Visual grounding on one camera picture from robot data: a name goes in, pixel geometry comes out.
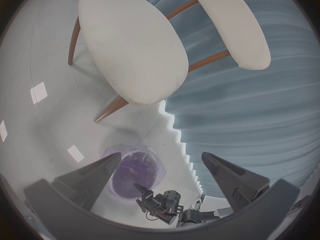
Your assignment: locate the pale blue curtain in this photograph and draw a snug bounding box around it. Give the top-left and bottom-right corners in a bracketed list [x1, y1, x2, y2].
[135, 0, 320, 200]

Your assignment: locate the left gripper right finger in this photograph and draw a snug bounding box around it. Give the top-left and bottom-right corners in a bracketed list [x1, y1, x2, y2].
[201, 151, 271, 213]

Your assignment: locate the purple plastic bag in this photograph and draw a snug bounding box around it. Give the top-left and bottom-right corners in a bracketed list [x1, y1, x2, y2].
[101, 143, 167, 201]

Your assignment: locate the white oval ring object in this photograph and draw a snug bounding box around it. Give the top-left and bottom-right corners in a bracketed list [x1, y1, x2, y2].
[192, 195, 205, 210]

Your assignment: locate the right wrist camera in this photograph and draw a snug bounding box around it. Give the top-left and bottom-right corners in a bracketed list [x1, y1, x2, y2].
[142, 190, 155, 202]

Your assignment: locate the white cushioned wooden chair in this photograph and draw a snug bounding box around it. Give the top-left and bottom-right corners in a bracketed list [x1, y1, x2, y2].
[68, 0, 272, 124]

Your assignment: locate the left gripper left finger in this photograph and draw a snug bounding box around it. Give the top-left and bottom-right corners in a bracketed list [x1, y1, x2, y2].
[53, 152, 122, 211]

